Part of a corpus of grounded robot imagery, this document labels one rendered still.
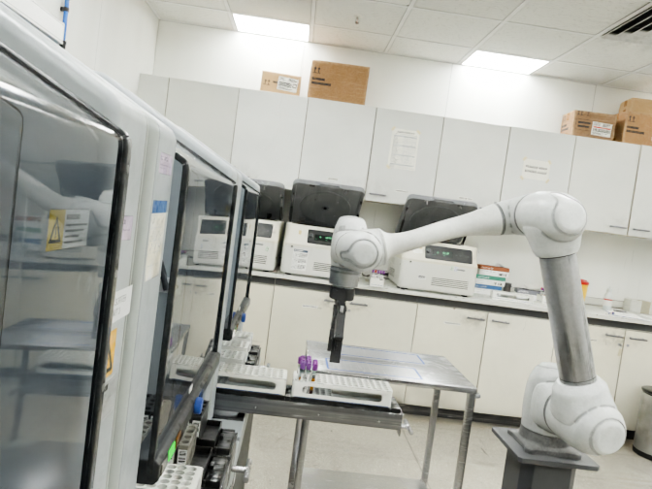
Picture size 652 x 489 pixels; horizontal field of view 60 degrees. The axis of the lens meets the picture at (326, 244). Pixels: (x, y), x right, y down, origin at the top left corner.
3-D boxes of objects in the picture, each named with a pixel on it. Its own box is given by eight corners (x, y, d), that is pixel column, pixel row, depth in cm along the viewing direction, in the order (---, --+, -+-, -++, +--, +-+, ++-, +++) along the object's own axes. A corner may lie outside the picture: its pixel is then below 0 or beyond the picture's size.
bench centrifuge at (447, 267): (398, 288, 404) (411, 192, 401) (385, 278, 466) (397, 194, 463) (474, 299, 407) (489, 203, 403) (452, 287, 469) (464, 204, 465)
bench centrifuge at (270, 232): (194, 263, 397) (205, 171, 394) (211, 256, 459) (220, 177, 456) (274, 273, 398) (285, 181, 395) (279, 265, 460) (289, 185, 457)
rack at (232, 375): (182, 388, 166) (184, 367, 165) (188, 377, 176) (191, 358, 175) (283, 400, 167) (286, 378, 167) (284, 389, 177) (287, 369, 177)
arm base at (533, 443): (551, 433, 201) (554, 417, 201) (583, 460, 179) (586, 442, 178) (502, 427, 200) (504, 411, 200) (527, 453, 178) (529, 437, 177)
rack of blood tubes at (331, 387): (290, 400, 167) (293, 379, 167) (290, 389, 177) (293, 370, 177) (390, 411, 169) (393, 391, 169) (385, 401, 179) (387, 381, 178)
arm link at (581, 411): (595, 429, 178) (642, 460, 156) (546, 441, 176) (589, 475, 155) (555, 186, 171) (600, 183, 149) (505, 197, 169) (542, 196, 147)
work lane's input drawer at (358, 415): (165, 411, 164) (169, 381, 163) (176, 396, 178) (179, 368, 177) (414, 440, 168) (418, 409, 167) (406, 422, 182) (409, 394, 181)
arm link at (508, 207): (487, 198, 181) (505, 198, 168) (539, 188, 183) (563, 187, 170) (493, 239, 182) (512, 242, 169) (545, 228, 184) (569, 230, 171)
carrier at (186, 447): (185, 450, 121) (188, 422, 121) (195, 451, 122) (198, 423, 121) (174, 475, 110) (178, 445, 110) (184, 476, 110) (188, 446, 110)
